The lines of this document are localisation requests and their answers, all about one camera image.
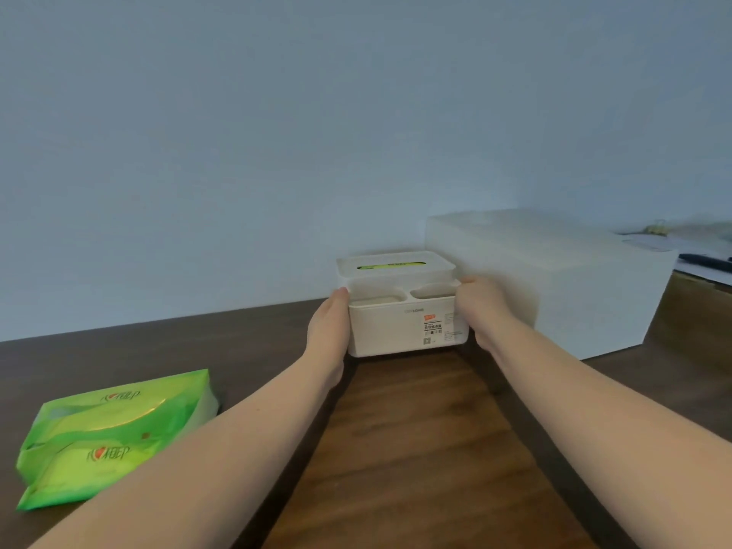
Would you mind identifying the person's right hand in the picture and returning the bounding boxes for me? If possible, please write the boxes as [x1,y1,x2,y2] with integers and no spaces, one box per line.
[455,275,519,353]

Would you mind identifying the person's left hand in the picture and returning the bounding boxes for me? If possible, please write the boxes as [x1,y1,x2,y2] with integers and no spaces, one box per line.
[307,287,351,379]

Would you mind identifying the white plastic tissue box organizer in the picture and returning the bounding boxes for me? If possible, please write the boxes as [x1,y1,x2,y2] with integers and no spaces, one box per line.
[335,250,470,358]

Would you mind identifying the person's right forearm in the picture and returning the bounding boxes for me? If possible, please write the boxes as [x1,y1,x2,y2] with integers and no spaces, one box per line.
[475,314,732,549]

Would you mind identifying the person's left forearm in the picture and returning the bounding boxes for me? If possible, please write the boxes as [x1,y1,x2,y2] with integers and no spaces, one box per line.
[29,348,345,549]

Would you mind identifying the large translucent white storage box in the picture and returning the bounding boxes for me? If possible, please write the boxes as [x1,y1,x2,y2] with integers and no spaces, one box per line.
[424,208,679,361]

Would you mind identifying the white papers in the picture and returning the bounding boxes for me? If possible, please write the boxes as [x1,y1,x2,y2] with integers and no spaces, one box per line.
[618,221,732,281]

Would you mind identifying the black pen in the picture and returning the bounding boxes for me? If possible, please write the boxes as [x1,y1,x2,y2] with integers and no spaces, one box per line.
[678,254,732,273]

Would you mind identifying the green tissue packet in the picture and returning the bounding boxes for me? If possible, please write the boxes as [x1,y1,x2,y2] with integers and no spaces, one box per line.
[15,369,220,512]

